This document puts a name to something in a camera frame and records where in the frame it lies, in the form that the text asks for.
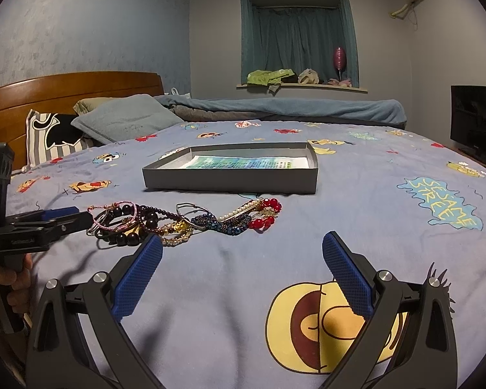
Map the large dark bead bracelet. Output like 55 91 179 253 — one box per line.
93 205 160 248

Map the pink braided string bracelet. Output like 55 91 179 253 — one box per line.
87 200 140 236

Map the small dark bead bracelet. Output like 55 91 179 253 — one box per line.
139 205 183 236

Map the thin silver bangle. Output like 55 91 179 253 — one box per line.
175 202 211 223

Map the blue bead bracelet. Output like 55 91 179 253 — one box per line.
190 211 253 236

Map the red bead gold bracelet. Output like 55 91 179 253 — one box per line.
247 196 284 233

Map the white pearl bracelet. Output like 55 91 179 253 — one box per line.
217 198 269 223

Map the left hand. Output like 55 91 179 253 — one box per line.
0 254 33 315

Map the striped black white pillow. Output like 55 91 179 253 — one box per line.
26 110 94 168

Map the blue cartoon bed sheet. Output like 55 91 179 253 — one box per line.
7 122 486 388

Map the grey blue pillow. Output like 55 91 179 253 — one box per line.
72 94 182 145

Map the wooden headboard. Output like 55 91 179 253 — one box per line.
0 71 164 169

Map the beige pillow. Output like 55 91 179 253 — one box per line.
73 98 114 116

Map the blue green printed paper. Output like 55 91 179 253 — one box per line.
180 156 310 170

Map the grey shallow cardboard box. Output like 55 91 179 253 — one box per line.
142 141 318 195

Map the blue grey folded duvet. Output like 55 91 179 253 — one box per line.
155 95 406 128

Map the wooden window sill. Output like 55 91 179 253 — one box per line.
236 83 369 94

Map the black television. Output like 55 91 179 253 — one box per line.
450 85 486 157

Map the beige cloth on sill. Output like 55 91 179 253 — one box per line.
297 68 319 85

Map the green cloth on sill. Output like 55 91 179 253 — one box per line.
247 68 296 86

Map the pink balloon on stick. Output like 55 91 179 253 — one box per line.
333 47 347 80

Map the teal window curtain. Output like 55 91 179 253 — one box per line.
240 0 360 87

